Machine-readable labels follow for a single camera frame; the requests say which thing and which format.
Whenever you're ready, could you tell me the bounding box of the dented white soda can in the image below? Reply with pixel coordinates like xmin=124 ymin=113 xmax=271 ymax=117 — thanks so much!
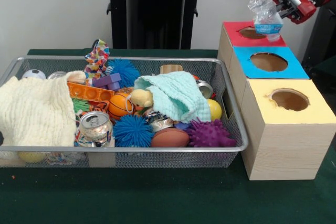
xmin=78 ymin=110 xmax=114 ymax=148

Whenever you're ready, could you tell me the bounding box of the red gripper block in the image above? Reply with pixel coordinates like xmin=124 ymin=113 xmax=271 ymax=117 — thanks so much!
xmin=270 ymin=0 xmax=318 ymax=25

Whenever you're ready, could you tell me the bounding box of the wooden box with three holes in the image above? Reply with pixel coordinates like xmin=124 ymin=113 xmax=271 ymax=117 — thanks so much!
xmin=217 ymin=20 xmax=336 ymax=182

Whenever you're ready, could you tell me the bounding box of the blue rubber koosh ball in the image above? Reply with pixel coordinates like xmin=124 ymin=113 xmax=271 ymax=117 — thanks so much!
xmin=112 ymin=114 xmax=155 ymax=148
xmin=106 ymin=58 xmax=141 ymax=81

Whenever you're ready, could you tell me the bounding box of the yellow plush duck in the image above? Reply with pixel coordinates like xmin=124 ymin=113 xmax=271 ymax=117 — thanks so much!
xmin=130 ymin=89 xmax=154 ymax=109

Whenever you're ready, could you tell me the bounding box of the mint green cloth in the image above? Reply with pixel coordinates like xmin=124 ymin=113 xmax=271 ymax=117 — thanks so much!
xmin=133 ymin=71 xmax=212 ymax=124

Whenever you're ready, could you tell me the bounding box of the black stand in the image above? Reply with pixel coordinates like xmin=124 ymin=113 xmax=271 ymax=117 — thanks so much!
xmin=301 ymin=3 xmax=336 ymax=65

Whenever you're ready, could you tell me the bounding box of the multicoloured patterned cloth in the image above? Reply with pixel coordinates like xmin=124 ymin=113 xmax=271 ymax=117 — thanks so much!
xmin=83 ymin=39 xmax=111 ymax=79

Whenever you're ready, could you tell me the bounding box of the dark green table cloth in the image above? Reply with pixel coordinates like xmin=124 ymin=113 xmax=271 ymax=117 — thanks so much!
xmin=301 ymin=55 xmax=336 ymax=96
xmin=0 ymin=48 xmax=336 ymax=224

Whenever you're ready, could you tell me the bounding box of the cream knitted cloth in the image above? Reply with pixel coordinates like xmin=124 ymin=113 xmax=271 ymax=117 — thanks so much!
xmin=0 ymin=70 xmax=87 ymax=147

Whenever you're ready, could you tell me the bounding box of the crushed clear plastic bottle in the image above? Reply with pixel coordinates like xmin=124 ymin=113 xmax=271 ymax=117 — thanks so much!
xmin=247 ymin=0 xmax=285 ymax=42

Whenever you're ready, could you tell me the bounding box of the orange toy basketball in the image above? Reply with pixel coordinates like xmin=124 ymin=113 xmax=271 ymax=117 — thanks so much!
xmin=108 ymin=93 xmax=135 ymax=121

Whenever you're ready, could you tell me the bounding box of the wire mesh bin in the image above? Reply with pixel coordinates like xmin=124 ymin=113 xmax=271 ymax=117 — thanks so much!
xmin=0 ymin=55 xmax=249 ymax=169

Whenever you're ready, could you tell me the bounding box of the brown toy football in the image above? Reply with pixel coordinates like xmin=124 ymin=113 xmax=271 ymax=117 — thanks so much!
xmin=151 ymin=128 xmax=190 ymax=148

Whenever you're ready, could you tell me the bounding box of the purple spiky ball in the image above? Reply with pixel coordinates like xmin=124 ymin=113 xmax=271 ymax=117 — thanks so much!
xmin=185 ymin=118 xmax=237 ymax=148

